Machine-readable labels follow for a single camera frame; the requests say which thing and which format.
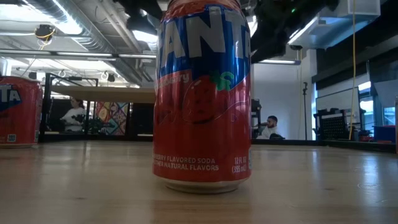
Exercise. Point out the red Fanta strawberry can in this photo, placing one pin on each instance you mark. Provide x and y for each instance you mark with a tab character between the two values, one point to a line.
18	118
202	124

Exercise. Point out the black tripod stand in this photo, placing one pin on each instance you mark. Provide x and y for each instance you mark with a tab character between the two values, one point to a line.
305	109

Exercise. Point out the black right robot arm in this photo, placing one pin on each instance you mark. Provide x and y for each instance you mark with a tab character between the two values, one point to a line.
304	12

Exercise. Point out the wooden shelf with black legs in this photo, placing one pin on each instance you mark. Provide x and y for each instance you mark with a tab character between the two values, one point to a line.
102	94

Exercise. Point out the person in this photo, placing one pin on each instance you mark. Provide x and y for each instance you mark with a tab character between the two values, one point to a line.
270	132
74	116

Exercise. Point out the long ceiling light bar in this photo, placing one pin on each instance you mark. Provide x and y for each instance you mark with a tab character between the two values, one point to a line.
84	54
278	61

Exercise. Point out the silver ventilation duct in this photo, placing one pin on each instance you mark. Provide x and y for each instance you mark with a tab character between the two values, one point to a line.
93	40

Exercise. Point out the white ceiling air unit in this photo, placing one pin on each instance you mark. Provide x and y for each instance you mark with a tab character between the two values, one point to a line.
335	28

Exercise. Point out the colourful patterned poster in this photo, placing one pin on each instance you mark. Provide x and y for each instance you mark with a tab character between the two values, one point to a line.
115	118

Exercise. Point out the black equipment rack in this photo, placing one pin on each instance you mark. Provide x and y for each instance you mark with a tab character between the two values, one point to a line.
332	126

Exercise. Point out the blue storage bin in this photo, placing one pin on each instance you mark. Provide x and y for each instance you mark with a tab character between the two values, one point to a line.
384	133

